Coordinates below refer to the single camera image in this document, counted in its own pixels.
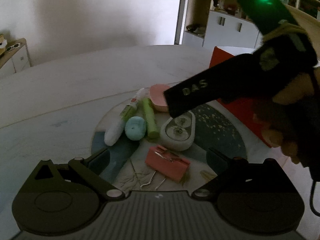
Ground white sunglasses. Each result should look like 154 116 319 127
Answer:
6 43 21 52

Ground green cylindrical tube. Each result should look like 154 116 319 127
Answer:
142 98 159 139

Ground person's right hand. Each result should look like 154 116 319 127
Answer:
254 67 319 168

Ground white tube with green label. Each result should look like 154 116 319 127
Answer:
104 88 146 146

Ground red white storage box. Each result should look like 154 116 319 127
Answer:
209 46 272 148

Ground round dark patterned mat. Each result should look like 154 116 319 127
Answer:
100 104 247 193

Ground teal round sponge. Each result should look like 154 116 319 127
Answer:
125 116 146 141

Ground pink heart-shaped dish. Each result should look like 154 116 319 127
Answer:
149 84 170 112

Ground grey oval fan case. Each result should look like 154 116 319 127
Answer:
160 111 196 152

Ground white wall cabinet unit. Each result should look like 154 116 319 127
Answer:
182 0 319 52

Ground wooden side cabinet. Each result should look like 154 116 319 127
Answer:
0 38 31 79

